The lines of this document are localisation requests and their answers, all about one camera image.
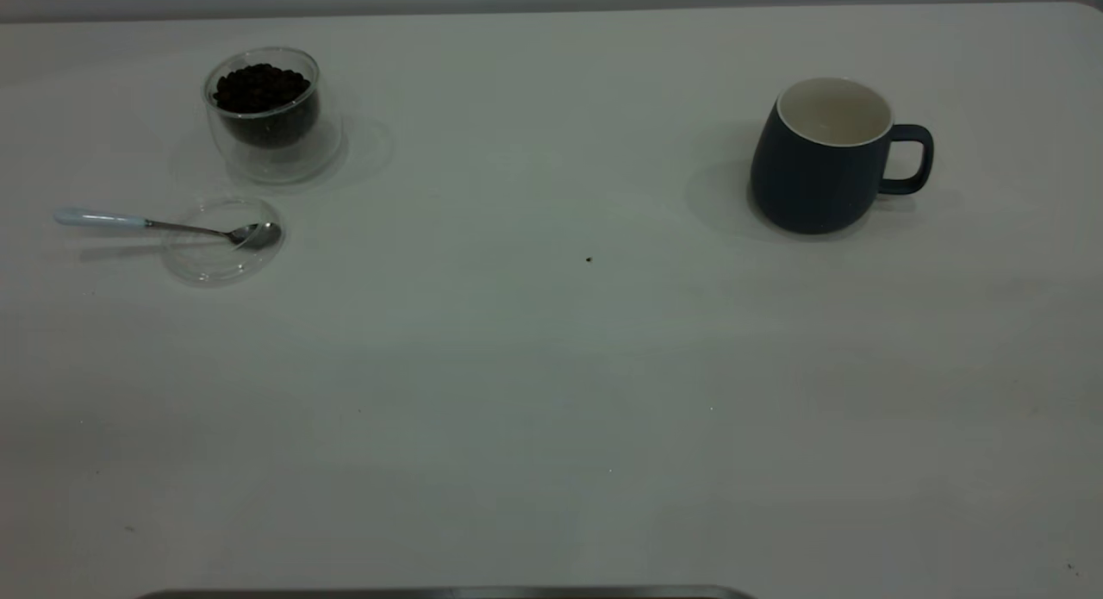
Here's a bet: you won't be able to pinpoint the metal spoon light blue handle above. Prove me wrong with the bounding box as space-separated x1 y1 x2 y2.
53 207 283 251

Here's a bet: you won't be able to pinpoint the double-walled glass cup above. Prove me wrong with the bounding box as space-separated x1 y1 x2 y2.
203 47 344 185

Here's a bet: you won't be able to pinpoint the dark coffee beans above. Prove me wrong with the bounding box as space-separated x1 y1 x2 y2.
212 63 321 149

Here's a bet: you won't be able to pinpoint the dark blue ceramic mug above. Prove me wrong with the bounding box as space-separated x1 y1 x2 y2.
749 77 935 235

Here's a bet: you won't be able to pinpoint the clear glass lid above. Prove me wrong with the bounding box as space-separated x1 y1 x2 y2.
161 195 286 285

